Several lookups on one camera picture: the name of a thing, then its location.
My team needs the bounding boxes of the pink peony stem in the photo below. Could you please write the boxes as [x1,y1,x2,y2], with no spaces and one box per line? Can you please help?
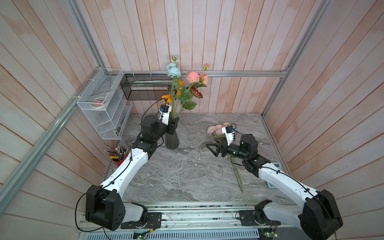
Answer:
[230,158,244,193]
[207,123,230,143]

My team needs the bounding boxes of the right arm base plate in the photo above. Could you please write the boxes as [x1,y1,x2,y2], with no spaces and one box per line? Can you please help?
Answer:
[235,210,281,227]

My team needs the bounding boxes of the white wire mesh shelf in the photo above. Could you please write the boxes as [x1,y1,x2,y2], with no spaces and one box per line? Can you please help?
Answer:
[77,68,133,140]

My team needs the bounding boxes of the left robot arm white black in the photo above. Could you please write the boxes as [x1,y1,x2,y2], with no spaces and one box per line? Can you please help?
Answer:
[85,114,179,231]

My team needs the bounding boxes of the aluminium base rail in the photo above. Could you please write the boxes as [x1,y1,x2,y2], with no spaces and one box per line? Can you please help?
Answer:
[140,202,302,231]

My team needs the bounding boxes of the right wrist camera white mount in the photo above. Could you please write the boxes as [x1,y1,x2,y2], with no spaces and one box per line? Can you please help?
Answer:
[222,125,236,146]

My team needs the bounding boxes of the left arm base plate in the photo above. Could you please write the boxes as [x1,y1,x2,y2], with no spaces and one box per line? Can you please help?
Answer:
[121,203,162,230]

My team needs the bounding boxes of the light blue calculator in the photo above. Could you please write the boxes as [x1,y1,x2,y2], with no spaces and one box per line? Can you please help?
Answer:
[266,161,283,190]

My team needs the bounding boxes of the red pen cup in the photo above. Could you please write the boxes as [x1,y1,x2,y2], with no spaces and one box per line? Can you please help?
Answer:
[107,144,129,167]

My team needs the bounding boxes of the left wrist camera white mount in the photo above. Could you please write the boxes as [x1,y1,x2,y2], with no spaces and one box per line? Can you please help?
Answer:
[159,105,172,126]

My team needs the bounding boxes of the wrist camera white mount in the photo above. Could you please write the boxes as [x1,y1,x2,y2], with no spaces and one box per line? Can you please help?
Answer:
[159,105,172,126]
[222,125,236,146]

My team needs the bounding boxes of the dark glass vase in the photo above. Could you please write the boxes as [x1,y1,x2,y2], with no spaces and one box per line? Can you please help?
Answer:
[165,132,180,150]

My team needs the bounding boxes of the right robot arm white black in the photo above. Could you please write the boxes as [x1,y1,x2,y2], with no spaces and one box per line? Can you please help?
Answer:
[206,133,344,240]

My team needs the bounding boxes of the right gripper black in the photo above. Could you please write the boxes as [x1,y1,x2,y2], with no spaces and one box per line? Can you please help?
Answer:
[207,137,249,163]

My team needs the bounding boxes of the tape roll on shelf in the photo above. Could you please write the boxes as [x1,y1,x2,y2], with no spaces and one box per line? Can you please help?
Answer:
[89,96,110,110]

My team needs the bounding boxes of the mixed bouquet remaining flowers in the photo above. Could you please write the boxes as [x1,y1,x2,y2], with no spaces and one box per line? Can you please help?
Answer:
[162,55,210,119]

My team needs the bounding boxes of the black mesh wall shelf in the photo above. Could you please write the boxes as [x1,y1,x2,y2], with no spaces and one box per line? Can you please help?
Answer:
[120,74,172,101]

